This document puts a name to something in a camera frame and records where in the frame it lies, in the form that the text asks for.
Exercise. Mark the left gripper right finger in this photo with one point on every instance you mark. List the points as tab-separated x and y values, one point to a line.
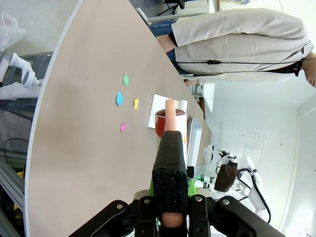
202	217

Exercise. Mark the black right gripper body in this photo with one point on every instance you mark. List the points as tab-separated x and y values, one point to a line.
234	161

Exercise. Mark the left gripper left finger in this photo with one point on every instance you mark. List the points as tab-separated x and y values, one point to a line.
138	217

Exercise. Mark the dark brown cloth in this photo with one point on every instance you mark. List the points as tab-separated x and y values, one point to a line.
224	179

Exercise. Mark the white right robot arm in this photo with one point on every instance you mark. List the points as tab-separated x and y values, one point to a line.
253	195

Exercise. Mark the person's right forearm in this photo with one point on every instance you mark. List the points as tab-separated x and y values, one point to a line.
202	32

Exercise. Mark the person's left hand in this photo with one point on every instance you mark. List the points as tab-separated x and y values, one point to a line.
191	83

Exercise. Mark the person's right hand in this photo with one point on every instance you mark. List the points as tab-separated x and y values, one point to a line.
168	45

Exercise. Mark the metal tray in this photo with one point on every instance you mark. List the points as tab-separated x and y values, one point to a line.
195	143

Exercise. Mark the pink paper scrap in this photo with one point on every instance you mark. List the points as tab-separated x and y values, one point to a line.
123	127

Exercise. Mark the white paper sheet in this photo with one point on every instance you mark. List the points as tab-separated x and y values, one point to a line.
154	111

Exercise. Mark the yellow paper scrap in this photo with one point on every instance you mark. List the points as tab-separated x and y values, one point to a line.
136	103

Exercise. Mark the blue paper scrap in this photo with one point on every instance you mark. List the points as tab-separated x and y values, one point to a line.
119	98

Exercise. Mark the person in beige jacket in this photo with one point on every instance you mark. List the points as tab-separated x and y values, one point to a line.
234	37

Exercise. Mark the green paper scrap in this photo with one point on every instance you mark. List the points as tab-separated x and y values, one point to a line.
126	79

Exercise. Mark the white pipe fixture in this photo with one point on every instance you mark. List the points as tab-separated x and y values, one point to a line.
24	79

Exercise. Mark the translucent white plastic bag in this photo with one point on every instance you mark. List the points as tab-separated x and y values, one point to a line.
10	29

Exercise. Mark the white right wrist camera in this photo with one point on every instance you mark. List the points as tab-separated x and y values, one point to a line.
232	155

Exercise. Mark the aluminium profile frame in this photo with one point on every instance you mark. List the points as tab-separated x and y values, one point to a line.
11	182

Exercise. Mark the white metal table frame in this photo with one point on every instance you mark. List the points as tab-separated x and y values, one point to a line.
158	17

